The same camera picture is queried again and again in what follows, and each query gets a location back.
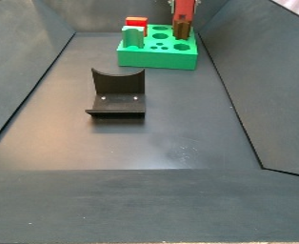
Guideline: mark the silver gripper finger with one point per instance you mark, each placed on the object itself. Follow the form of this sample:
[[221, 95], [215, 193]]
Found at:
[[171, 4], [197, 4]]

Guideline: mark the red two-legged peg block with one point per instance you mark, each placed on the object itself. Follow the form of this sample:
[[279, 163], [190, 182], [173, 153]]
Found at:
[[183, 10]]

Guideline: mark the red square block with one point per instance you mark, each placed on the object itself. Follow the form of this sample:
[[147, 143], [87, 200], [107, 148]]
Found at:
[[138, 21]]

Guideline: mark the green shape sorter board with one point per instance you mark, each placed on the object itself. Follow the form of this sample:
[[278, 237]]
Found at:
[[163, 51]]

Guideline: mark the brown star block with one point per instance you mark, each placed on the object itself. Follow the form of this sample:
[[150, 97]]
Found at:
[[182, 28]]

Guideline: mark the green notched block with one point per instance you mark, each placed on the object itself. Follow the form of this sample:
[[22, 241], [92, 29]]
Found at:
[[134, 36]]

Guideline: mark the black curved bracket stand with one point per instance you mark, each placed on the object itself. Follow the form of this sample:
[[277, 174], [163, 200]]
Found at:
[[119, 94]]

